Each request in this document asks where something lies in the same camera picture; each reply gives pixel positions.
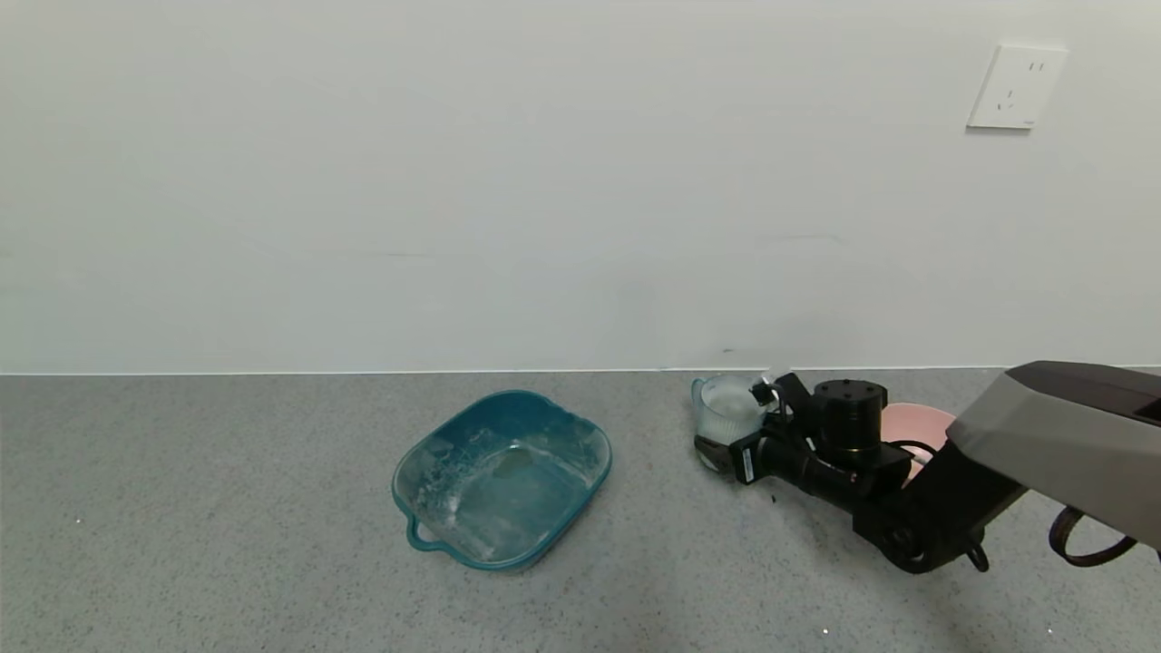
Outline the white wall socket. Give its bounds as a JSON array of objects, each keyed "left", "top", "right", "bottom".
[{"left": 966, "top": 44, "right": 1069, "bottom": 131}]

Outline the black camera cable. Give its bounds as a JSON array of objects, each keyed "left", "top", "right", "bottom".
[{"left": 1049, "top": 505, "right": 1140, "bottom": 569}]

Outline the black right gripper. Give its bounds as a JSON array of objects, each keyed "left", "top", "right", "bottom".
[{"left": 694, "top": 430, "right": 811, "bottom": 485}]

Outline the clear ribbed plastic cup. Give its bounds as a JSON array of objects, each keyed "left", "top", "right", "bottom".
[{"left": 691, "top": 375, "right": 772, "bottom": 471}]

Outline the pink bowl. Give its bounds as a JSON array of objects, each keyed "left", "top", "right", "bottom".
[{"left": 880, "top": 403, "right": 957, "bottom": 482}]

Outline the teal plastic tray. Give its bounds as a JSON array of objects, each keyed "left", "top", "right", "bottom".
[{"left": 392, "top": 390, "right": 613, "bottom": 572}]

